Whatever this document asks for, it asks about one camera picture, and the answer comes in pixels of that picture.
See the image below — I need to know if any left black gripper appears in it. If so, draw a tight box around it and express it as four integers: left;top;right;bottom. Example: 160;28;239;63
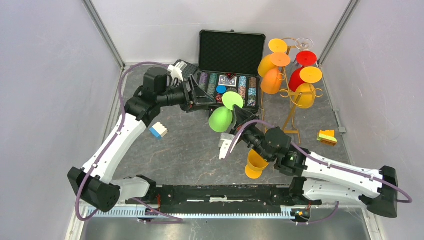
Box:
157;74;216;114

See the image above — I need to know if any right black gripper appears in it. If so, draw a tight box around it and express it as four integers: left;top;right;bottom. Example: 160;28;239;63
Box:
229;104;272;163

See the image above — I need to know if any green plastic wine glass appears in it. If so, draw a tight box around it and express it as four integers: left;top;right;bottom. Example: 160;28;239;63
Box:
208;91;244;133

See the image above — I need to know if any gold wine glass rack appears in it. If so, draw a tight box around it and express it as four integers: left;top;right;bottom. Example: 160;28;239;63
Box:
260;37;322;142

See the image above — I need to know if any yellow wine glass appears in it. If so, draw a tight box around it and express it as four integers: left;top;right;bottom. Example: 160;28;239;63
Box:
257;38;291;77
244;149;269;179
289;66;323;109

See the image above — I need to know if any orange plastic wine glass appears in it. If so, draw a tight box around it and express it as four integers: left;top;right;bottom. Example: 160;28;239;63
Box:
260;67;283;95

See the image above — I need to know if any yellow wine glass back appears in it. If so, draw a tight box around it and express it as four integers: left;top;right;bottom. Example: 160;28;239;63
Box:
289;66;323;109

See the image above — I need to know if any red plastic wine glass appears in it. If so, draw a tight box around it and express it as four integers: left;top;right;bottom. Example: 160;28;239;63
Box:
288;50;318;93

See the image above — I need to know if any clear wine glass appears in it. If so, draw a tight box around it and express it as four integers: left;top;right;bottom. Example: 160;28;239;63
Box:
294;37;314;51

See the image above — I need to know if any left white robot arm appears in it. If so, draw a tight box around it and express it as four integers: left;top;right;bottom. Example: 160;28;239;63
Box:
67;66;216;213

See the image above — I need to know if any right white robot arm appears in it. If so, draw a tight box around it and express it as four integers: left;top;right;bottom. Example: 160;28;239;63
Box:
230;105;400;218

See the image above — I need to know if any blue round chip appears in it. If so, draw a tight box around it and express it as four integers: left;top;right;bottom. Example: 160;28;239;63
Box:
216;85;227;95

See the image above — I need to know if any playing card deck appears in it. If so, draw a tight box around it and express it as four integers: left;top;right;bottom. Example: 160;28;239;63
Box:
218;75;237;87

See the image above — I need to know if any dark grey foam pad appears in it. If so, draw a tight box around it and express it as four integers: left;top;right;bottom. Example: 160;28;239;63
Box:
174;59;199;79

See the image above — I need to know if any blue white toy brick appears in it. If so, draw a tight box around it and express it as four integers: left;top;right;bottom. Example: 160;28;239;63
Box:
149;122;169;139

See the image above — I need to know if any black poker chip case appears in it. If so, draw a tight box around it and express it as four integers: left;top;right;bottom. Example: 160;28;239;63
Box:
196;30;266;114

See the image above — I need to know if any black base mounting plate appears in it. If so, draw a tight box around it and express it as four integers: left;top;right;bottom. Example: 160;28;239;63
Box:
140;184;322;214

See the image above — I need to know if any orange green toy brick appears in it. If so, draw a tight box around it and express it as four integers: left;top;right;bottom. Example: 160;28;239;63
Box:
317;130;338;146

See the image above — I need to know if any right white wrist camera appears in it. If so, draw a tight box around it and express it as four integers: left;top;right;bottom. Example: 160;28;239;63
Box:
218;132;235;160

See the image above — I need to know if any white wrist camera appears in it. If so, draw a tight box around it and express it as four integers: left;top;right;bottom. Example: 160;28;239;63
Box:
218;132;235;160
167;61;187;82

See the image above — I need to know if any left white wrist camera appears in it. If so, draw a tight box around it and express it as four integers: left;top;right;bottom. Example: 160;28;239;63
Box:
167;61;187;82

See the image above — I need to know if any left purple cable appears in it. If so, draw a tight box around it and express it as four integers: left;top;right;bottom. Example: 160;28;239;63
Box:
75;61;184;225

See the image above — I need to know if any purple cable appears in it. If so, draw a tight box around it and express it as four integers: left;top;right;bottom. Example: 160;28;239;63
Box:
225;119;413;226
75;61;184;225

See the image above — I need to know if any white slotted cable duct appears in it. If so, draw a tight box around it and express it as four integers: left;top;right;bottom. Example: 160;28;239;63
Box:
86;206;297;220

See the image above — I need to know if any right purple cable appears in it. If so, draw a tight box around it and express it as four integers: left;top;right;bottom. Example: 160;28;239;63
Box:
225;119;413;226

